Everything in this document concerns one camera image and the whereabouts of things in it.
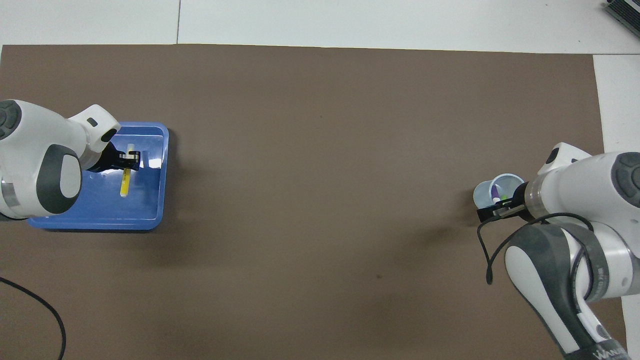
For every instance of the brown table mat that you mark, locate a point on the brown table mat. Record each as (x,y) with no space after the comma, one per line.
(320,125)

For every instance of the dark ridged device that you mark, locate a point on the dark ridged device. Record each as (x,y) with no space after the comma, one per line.
(625,12)

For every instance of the blue plastic tray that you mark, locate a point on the blue plastic tray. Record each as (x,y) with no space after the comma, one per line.
(145,200)

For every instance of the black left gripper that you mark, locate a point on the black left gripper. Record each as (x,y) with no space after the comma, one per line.
(110,161)

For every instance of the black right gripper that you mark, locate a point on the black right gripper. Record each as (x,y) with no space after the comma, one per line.
(521,202)

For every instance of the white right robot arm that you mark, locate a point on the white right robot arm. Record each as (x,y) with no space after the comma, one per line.
(590,190)

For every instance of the translucent plastic cup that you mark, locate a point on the translucent plastic cup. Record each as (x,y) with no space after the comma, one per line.
(482,195)

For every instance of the yellow pen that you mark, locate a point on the yellow pen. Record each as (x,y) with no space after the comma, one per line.
(124,182)

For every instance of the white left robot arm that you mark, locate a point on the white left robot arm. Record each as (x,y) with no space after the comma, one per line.
(30,140)

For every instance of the purple pen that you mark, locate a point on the purple pen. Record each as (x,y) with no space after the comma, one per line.
(495,192)

